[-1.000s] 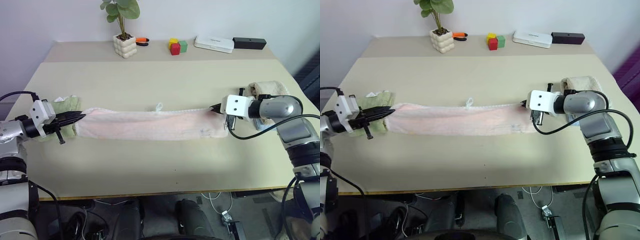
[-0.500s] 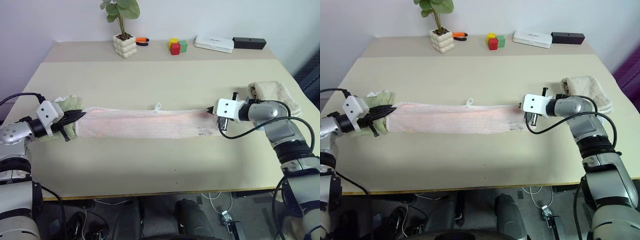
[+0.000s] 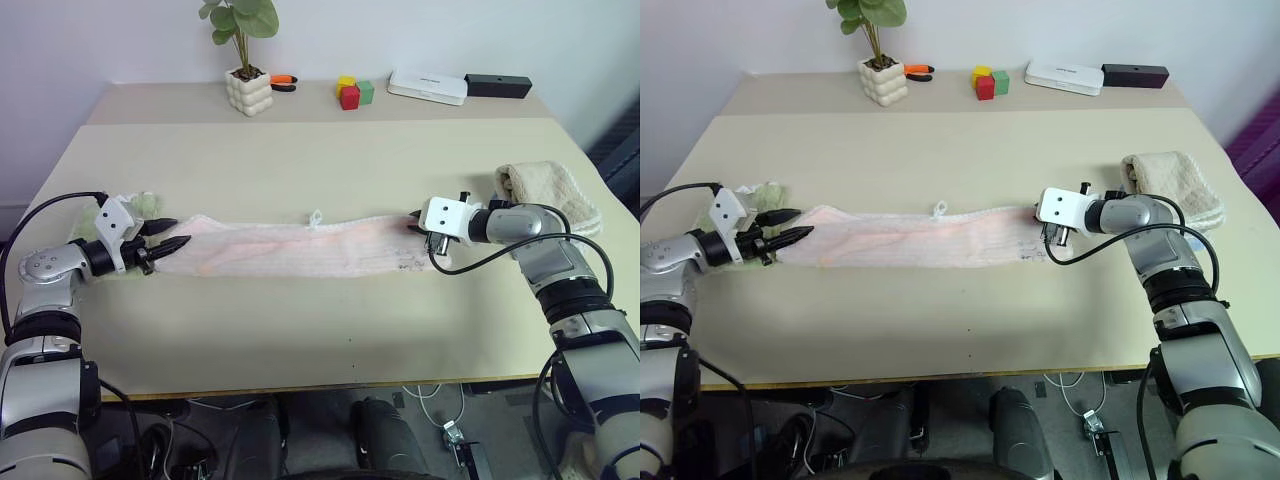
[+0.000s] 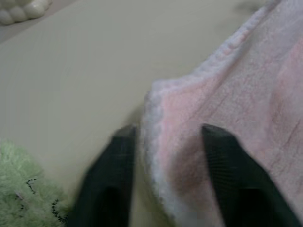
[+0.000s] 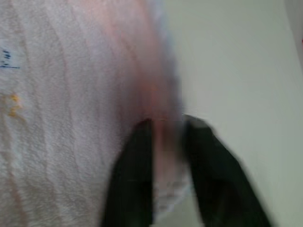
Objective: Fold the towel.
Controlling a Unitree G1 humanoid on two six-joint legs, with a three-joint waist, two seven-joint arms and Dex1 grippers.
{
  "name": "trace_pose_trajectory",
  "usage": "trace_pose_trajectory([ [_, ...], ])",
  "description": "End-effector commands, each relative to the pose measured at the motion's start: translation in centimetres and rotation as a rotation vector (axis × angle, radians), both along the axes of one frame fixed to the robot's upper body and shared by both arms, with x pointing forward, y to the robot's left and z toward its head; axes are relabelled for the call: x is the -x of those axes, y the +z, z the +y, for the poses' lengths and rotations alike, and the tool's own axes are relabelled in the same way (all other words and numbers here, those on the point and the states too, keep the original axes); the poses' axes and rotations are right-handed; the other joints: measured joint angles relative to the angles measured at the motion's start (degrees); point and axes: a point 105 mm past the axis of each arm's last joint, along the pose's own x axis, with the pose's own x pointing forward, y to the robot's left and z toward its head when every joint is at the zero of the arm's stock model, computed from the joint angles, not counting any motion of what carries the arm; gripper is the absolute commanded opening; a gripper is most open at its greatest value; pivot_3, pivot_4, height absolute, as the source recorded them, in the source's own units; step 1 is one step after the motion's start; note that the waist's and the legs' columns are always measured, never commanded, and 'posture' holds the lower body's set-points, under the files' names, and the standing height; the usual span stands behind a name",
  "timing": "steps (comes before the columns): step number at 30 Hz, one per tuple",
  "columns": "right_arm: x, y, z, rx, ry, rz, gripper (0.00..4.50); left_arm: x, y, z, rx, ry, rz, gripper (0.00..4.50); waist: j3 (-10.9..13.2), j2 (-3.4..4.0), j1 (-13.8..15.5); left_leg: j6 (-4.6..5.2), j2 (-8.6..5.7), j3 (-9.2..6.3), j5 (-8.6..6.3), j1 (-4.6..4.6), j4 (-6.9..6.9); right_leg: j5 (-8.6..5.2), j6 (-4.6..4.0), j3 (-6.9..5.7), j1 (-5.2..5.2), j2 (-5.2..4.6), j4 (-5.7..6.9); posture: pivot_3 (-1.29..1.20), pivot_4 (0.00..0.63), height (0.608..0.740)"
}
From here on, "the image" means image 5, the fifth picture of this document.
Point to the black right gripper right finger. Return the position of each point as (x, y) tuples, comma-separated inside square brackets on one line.
[(220, 179)]

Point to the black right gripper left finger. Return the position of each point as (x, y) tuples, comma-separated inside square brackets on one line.
[(132, 175)]

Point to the light pink fluffy towel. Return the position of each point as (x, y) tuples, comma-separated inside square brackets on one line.
[(71, 113)]

